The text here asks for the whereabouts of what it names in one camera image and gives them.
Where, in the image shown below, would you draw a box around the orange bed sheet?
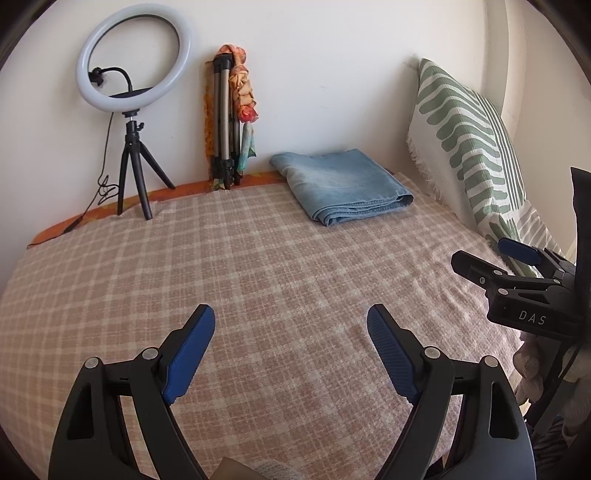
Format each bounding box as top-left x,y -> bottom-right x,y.
27,170 -> 398,250

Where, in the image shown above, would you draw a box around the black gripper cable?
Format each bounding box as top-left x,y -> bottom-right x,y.
526,339 -> 583,425

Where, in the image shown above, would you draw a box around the black ring light cable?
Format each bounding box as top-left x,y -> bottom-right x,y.
69,113 -> 116,232

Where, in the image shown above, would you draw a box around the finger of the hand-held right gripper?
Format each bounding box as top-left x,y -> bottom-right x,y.
498,236 -> 575,280
451,250 -> 555,301

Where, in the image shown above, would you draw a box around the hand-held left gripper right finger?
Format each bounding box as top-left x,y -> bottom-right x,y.
367,304 -> 536,480

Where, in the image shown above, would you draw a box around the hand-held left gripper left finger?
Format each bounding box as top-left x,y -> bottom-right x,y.
48,304 -> 217,480

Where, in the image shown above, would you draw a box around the white ring light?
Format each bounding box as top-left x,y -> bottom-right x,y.
76,7 -> 192,114

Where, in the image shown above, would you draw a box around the black gooseneck phone holder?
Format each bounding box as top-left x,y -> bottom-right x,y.
88,67 -> 153,100

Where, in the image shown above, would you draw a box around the person's leg in zebra trousers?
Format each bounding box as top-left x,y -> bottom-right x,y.
526,415 -> 573,467

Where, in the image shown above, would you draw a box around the pink checked blanket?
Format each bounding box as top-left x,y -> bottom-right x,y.
0,171 -> 546,480

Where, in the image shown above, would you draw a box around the green patterned white pillow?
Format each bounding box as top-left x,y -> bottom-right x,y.
405,58 -> 568,278

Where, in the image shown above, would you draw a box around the light blue denim pants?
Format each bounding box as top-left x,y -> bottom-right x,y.
270,148 -> 414,227

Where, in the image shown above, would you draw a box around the orange fuzzy strip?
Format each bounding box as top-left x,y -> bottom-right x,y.
202,60 -> 215,181

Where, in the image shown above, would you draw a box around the person's right hand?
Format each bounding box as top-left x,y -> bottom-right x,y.
513,335 -> 591,432

